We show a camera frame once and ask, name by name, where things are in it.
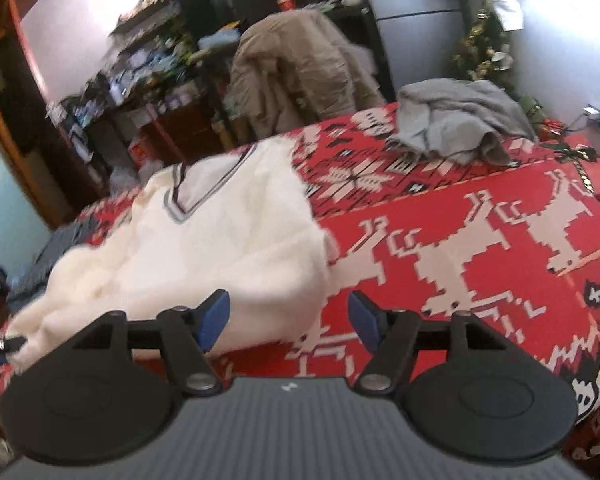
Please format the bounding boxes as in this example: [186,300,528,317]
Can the white cloth bow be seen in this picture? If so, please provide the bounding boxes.
[485,0,526,31]

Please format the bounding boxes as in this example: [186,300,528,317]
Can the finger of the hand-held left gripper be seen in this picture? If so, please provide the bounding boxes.
[0,337,26,373]

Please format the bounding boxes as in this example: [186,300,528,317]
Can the wooden door frame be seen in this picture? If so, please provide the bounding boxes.
[0,0,81,231]

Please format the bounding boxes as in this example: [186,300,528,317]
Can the red patterned blanket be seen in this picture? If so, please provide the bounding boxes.
[0,102,600,461]

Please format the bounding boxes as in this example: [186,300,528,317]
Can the grey refrigerator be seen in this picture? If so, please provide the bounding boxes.
[352,0,481,101]

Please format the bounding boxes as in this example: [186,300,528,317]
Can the blue jeans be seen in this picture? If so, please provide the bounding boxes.
[7,220,98,306]

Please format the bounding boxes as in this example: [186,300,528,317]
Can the decorated Christmas tree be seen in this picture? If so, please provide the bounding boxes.
[450,0,518,96]

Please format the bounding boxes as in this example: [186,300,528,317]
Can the pale blue folded cloth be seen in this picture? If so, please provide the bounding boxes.
[197,30,241,48]

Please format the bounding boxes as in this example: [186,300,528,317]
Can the black storage shelf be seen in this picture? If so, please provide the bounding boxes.
[45,0,376,201]

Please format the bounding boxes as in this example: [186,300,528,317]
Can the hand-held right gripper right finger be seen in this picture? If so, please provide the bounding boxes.
[347,290,503,395]

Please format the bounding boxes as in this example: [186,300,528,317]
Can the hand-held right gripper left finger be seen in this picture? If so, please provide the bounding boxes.
[72,289,231,395]

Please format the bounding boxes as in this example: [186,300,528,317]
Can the beige jacket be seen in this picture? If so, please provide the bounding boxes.
[227,9,386,136]

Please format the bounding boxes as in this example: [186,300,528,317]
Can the white sweater with striped trim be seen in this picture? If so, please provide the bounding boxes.
[2,137,333,376]

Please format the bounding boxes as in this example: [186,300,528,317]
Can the grey garment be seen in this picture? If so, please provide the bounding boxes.
[384,78,540,166]

